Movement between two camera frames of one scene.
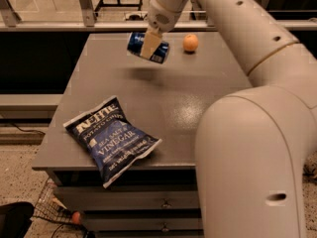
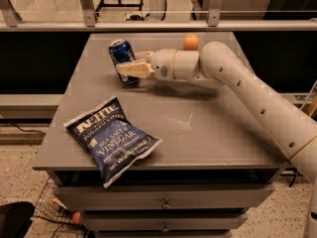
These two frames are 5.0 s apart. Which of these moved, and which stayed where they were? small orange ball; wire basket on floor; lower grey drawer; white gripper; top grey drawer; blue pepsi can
Moved: white gripper; blue pepsi can
Stayed: small orange ball; wire basket on floor; top grey drawer; lower grey drawer
